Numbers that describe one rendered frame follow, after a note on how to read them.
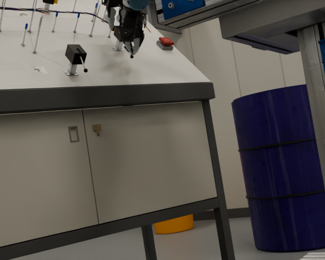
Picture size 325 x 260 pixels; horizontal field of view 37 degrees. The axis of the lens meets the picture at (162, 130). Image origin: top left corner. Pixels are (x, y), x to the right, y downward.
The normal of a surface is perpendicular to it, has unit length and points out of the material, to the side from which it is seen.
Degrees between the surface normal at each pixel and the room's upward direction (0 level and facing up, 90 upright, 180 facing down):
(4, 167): 90
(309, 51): 90
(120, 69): 46
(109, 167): 90
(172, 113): 90
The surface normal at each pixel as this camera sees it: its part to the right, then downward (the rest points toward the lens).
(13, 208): 0.59, -0.15
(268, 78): -0.57, 0.04
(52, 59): 0.32, -0.79
